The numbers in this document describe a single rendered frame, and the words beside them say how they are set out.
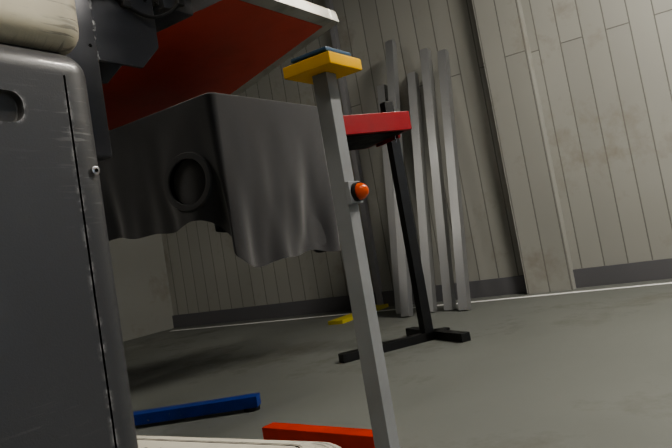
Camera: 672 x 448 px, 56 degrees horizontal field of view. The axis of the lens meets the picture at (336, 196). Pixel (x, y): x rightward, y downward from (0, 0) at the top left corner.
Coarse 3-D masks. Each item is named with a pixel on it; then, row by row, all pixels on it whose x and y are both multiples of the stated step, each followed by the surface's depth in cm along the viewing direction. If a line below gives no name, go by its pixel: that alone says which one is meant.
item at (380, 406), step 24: (288, 72) 141; (312, 72) 140; (336, 72) 143; (336, 96) 143; (336, 120) 141; (336, 144) 140; (336, 168) 140; (336, 192) 140; (336, 216) 141; (360, 240) 140; (360, 264) 138; (360, 288) 138; (360, 312) 138; (360, 336) 138; (360, 360) 138; (384, 360) 139; (384, 384) 138; (384, 408) 136; (384, 432) 136
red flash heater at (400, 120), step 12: (348, 120) 286; (360, 120) 288; (372, 120) 291; (384, 120) 293; (396, 120) 296; (408, 120) 299; (348, 132) 285; (360, 132) 287; (372, 132) 290; (384, 132) 296; (396, 132) 300; (348, 144) 312; (360, 144) 318; (372, 144) 325
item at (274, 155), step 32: (224, 96) 154; (224, 128) 152; (256, 128) 162; (288, 128) 172; (320, 128) 185; (224, 160) 151; (256, 160) 160; (288, 160) 170; (320, 160) 182; (224, 192) 150; (256, 192) 158; (288, 192) 168; (320, 192) 181; (256, 224) 157; (288, 224) 167; (320, 224) 180; (256, 256) 156; (288, 256) 163
